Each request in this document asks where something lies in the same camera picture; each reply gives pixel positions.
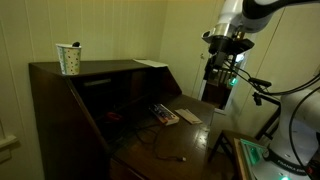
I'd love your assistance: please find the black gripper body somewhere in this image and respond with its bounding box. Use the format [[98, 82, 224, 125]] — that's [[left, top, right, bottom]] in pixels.
[[203, 52, 231, 82]]

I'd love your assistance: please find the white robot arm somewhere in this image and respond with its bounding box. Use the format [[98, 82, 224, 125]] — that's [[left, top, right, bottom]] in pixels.
[[202, 0, 319, 180]]

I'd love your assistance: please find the white paper sheet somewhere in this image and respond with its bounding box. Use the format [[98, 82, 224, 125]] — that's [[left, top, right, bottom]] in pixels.
[[133, 59, 168, 68]]

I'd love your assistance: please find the small wooden side table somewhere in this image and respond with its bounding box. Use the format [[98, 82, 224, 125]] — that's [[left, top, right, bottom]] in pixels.
[[208, 130, 260, 180]]

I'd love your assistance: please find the dark wooden secretary desk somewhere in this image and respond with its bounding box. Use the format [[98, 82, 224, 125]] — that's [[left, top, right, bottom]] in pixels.
[[29, 60, 214, 180]]

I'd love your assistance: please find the polka dot paper cup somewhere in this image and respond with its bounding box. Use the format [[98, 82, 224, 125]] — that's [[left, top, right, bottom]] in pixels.
[[56, 42, 81, 75]]

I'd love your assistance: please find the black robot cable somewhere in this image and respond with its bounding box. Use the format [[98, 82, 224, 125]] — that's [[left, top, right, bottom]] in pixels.
[[223, 59, 320, 98]]

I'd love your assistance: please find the black cable with plug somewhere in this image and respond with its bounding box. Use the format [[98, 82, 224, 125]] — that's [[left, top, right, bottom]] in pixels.
[[133, 119, 188, 163]]

